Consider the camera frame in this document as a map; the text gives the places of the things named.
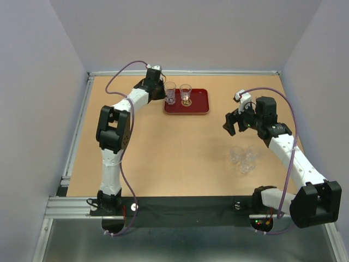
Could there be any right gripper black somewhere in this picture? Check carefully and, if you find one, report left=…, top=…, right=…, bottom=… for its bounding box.
left=222, top=101, right=263, bottom=136

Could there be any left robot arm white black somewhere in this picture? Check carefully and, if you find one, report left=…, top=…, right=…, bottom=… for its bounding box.
left=96, top=65, right=165, bottom=216

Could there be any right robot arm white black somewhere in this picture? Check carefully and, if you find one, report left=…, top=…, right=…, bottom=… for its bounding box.
left=223, top=91, right=342, bottom=228

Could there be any red lacquer tray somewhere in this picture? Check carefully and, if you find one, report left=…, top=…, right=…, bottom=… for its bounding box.
left=164, top=88, right=209, bottom=115

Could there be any clear glass cluster left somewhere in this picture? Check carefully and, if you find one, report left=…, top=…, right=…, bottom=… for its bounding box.
left=230, top=146, right=244, bottom=164

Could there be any clear glass cluster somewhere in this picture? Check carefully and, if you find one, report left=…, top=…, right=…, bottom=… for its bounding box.
left=246, top=145, right=261, bottom=161
left=230, top=146, right=244, bottom=164
left=239, top=159, right=256, bottom=174

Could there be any clear glass cluster right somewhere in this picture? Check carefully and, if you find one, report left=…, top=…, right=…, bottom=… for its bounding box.
left=246, top=145, right=261, bottom=161

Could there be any clear glass cluster front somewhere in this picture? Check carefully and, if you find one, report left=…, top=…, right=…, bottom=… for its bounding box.
left=239, top=159, right=256, bottom=174

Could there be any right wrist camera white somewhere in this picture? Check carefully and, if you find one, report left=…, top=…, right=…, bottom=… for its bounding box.
left=233, top=90, right=251, bottom=114

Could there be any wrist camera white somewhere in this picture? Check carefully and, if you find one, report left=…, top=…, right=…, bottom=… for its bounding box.
left=233, top=90, right=251, bottom=114
left=146, top=64, right=163, bottom=74

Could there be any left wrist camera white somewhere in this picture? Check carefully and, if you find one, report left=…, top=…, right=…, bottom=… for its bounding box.
left=146, top=64, right=163, bottom=74

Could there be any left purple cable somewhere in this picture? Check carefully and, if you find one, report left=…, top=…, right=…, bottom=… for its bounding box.
left=105, top=60, right=153, bottom=237

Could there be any purple cable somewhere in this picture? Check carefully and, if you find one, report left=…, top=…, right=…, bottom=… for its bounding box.
left=238, top=87, right=298, bottom=236
left=105, top=60, right=153, bottom=237

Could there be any aluminium frame rail back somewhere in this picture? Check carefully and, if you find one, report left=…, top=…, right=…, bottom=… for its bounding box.
left=88, top=70, right=280, bottom=76

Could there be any aluminium frame rail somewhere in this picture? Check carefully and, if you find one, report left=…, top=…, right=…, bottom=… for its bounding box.
left=55, top=76, right=94, bottom=197
left=33, top=196, right=348, bottom=261
left=88, top=70, right=280, bottom=76

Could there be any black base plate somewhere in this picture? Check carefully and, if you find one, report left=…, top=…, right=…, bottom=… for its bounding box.
left=89, top=195, right=275, bottom=235

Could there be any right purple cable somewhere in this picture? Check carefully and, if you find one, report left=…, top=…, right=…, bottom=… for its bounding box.
left=238, top=87, right=298, bottom=236

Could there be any aluminium frame rail left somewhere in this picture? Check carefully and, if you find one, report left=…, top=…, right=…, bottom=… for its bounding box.
left=55, top=76, right=94, bottom=197

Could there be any aluminium frame rail front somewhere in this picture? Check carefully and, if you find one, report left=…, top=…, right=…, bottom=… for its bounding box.
left=33, top=196, right=348, bottom=261

